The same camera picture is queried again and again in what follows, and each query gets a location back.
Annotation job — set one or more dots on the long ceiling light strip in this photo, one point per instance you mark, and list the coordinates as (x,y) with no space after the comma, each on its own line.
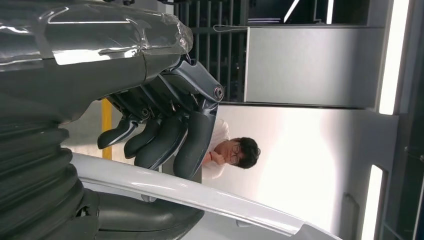
(394,49)
(330,11)
(371,205)
(291,11)

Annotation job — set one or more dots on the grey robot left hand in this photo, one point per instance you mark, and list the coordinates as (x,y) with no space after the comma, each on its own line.
(82,49)

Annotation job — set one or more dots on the person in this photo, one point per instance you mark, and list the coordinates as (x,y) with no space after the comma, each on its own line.
(245,152)

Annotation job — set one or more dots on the grey ceiling panel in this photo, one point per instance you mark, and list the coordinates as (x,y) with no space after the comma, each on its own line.
(314,66)

